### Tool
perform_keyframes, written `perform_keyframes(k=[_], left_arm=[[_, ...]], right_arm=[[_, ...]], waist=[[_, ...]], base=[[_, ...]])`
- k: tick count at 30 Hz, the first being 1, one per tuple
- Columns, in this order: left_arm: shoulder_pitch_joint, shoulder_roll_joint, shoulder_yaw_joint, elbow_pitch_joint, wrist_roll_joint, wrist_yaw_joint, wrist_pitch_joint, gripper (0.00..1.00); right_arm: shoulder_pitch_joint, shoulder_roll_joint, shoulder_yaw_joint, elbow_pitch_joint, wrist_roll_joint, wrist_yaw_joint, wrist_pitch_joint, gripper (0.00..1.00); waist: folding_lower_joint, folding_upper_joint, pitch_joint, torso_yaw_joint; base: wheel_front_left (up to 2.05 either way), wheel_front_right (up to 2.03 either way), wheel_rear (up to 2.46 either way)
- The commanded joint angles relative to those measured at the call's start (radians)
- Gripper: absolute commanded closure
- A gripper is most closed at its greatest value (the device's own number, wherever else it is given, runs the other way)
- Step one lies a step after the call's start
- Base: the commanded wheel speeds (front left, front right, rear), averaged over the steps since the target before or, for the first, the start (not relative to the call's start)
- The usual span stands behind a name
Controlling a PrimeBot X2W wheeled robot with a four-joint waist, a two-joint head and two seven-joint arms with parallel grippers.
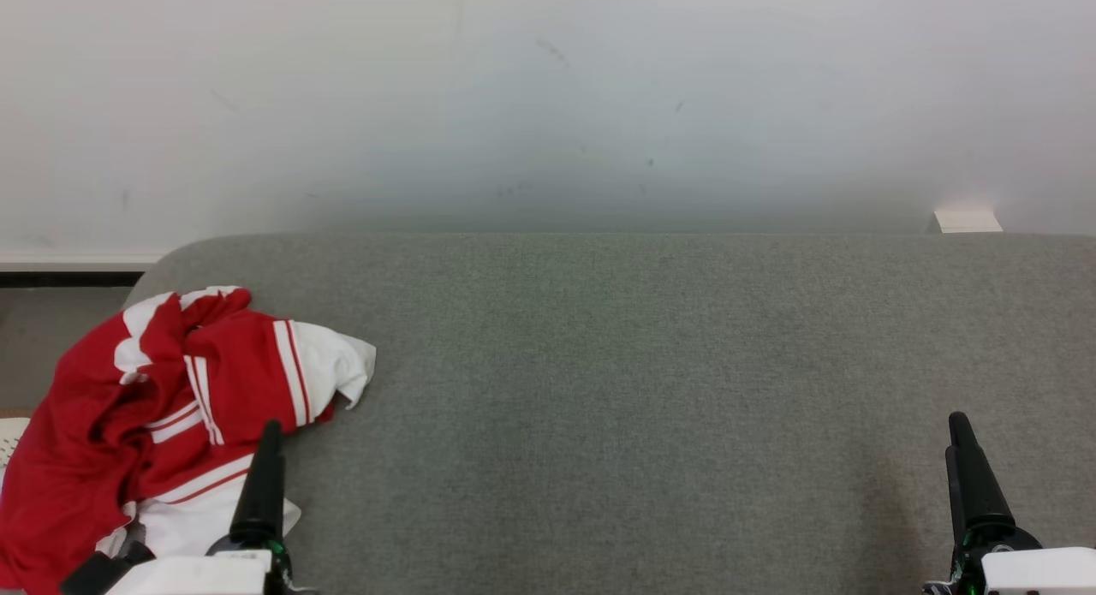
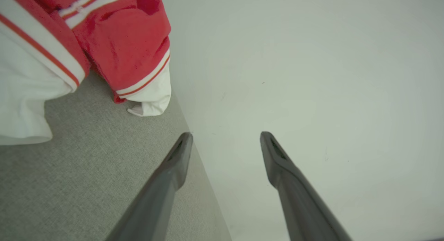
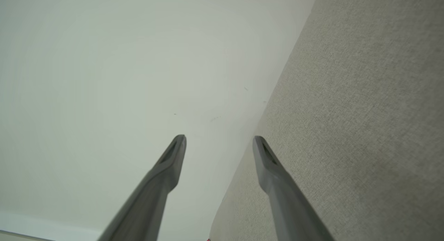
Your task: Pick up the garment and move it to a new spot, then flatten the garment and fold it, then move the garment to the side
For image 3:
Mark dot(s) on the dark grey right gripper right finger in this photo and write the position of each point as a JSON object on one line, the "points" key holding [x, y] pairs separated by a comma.
{"points": [[288, 203]]}

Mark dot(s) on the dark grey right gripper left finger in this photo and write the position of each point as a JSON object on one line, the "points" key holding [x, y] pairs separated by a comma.
{"points": [[156, 192]]}

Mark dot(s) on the grey fabric sofa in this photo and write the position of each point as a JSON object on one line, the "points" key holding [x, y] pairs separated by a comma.
{"points": [[364, 112]]}

